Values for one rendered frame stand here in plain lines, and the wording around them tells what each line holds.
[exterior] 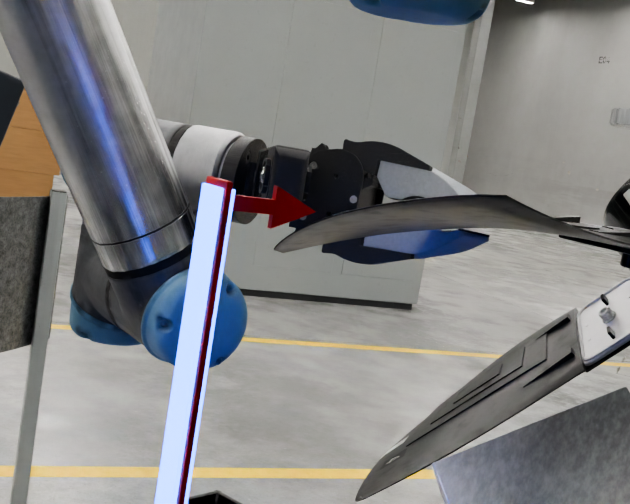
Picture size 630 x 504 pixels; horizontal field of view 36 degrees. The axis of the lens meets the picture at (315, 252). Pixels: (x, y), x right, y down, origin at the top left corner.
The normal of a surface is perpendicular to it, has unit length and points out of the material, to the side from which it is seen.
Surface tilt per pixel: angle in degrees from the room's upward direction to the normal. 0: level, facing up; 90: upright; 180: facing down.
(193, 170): 88
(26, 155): 90
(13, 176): 90
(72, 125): 112
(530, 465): 55
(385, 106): 90
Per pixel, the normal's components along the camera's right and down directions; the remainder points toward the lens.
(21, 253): 0.92, 0.19
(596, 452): -0.21, -0.51
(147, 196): 0.59, 0.15
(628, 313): -0.69, -0.70
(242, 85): 0.38, 0.18
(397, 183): -0.32, -0.04
